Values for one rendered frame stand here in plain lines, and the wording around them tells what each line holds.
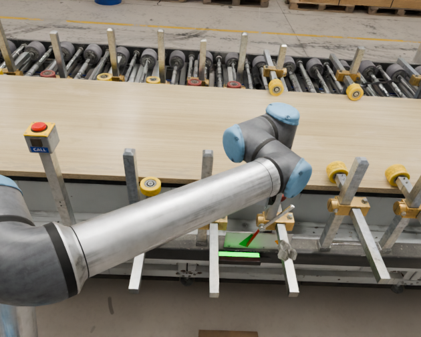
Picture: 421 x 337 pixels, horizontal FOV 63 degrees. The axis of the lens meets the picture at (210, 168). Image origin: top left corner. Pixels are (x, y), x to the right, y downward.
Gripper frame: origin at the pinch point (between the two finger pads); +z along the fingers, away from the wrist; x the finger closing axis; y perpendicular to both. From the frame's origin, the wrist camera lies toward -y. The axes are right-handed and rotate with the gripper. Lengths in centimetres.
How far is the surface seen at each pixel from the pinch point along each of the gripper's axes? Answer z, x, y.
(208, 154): -15.0, -6.6, 20.5
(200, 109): 11, -76, 23
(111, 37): -9, -115, 75
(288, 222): 14.2, -5.4, -10.8
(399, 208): 5, -6, -50
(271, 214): 11.0, -6.1, -4.0
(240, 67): 4, -115, 1
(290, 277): 15.1, 16.9, -7.8
